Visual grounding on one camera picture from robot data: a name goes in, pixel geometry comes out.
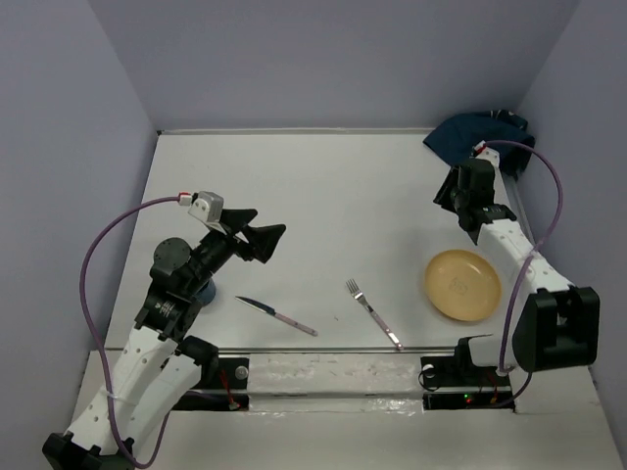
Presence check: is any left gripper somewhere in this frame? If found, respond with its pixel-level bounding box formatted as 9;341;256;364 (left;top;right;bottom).
184;209;285;294

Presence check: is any dark blue mug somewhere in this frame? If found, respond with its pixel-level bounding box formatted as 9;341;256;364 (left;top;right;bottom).
195;279;217;306

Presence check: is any blue cloth placemat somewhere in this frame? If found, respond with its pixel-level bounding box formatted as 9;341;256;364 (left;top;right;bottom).
423;110;536;166

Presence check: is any yellow plate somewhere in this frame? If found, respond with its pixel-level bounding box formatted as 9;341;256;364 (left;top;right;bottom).
423;250;502;322

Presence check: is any knife with pink handle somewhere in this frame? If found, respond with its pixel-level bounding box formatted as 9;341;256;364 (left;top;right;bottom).
235;296;318;337

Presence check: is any fork with pink handle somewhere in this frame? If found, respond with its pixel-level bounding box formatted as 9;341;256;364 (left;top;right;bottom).
346;279;404;351

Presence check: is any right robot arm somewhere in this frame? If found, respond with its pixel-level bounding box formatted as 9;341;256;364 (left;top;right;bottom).
434;158;601;384

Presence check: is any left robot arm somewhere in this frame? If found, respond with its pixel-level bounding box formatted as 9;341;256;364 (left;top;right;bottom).
42;210;286;469

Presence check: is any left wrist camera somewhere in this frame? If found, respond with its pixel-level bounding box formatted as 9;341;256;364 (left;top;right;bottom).
188;191;224;230

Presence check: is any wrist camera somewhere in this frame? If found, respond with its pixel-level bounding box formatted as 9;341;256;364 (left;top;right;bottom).
188;191;224;230
472;141;500;169

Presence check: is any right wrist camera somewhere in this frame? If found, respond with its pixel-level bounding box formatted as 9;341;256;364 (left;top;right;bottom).
472;141;500;169

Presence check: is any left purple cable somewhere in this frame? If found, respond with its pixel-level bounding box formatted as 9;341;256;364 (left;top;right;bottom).
79;193;195;469

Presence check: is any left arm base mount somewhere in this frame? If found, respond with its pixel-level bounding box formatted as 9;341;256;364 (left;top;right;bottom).
173;356;250;412

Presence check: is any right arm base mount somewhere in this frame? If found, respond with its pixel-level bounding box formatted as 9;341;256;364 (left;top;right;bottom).
417;355;514;411

